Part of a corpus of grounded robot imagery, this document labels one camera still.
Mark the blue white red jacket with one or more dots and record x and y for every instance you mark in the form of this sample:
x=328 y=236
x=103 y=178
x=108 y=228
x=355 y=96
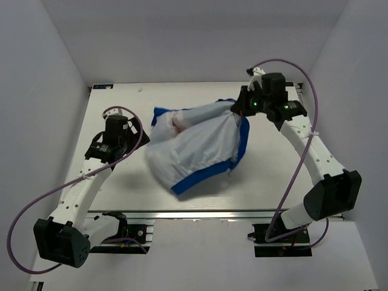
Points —
x=188 y=146

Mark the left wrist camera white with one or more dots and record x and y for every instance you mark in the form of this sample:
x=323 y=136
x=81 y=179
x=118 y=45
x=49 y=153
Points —
x=111 y=112

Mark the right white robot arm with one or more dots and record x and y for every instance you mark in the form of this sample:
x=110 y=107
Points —
x=335 y=189

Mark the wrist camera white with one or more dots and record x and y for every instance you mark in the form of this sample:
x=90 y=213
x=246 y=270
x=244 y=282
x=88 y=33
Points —
x=111 y=112
x=255 y=74

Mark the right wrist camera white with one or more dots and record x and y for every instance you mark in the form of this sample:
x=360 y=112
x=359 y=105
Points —
x=255 y=74

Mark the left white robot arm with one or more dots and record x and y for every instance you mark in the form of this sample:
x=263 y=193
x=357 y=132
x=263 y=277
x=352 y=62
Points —
x=67 y=235

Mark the aluminium front rail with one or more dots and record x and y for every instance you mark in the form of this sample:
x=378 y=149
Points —
x=196 y=215

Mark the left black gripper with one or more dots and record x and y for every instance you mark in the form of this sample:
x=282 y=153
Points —
x=136 y=136

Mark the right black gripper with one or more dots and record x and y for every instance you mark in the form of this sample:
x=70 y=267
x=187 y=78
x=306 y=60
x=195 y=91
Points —
x=240 y=107

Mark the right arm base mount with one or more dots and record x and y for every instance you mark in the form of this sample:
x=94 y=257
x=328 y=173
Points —
x=293 y=246

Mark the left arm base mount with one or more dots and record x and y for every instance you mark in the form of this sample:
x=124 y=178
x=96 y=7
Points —
x=134 y=236

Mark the left blue table label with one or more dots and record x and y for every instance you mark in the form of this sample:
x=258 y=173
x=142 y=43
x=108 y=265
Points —
x=102 y=86

